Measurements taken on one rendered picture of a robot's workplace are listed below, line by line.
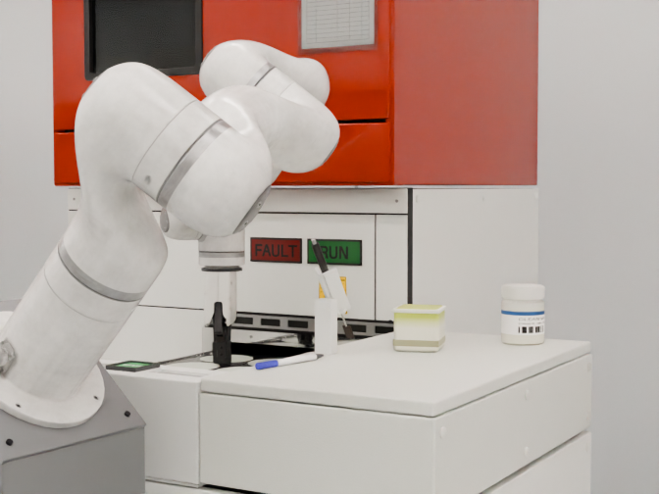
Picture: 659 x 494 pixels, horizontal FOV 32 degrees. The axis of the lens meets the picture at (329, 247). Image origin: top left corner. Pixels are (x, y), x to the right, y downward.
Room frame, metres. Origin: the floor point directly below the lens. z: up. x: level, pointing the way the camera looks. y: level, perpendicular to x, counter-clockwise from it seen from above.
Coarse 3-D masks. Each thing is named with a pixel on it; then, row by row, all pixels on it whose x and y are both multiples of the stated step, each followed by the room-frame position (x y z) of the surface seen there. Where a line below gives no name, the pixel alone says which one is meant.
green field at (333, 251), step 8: (312, 248) 2.15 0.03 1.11; (328, 248) 2.14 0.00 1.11; (336, 248) 2.13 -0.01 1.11; (344, 248) 2.12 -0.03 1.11; (352, 248) 2.11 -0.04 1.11; (312, 256) 2.15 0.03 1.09; (328, 256) 2.14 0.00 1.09; (336, 256) 2.13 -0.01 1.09; (344, 256) 2.12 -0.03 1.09; (352, 256) 2.11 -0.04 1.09
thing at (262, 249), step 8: (256, 240) 2.22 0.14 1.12; (264, 240) 2.21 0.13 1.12; (272, 240) 2.20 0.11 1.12; (280, 240) 2.19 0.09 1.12; (288, 240) 2.18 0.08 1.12; (296, 240) 2.17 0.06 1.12; (256, 248) 2.22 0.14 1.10; (264, 248) 2.21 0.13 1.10; (272, 248) 2.20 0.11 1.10; (280, 248) 2.19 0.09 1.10; (288, 248) 2.18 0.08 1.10; (296, 248) 2.17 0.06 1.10; (256, 256) 2.22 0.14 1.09; (264, 256) 2.21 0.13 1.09; (272, 256) 2.20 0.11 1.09; (280, 256) 2.19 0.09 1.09; (288, 256) 2.18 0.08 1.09; (296, 256) 2.17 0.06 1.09
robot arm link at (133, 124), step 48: (96, 96) 1.25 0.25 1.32; (144, 96) 1.25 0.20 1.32; (192, 96) 1.29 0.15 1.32; (96, 144) 1.25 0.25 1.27; (144, 144) 1.24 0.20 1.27; (192, 144) 1.24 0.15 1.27; (96, 192) 1.27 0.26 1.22; (144, 192) 1.29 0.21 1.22; (96, 240) 1.29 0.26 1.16; (144, 240) 1.31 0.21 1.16; (96, 288) 1.31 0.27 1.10; (144, 288) 1.34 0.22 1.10
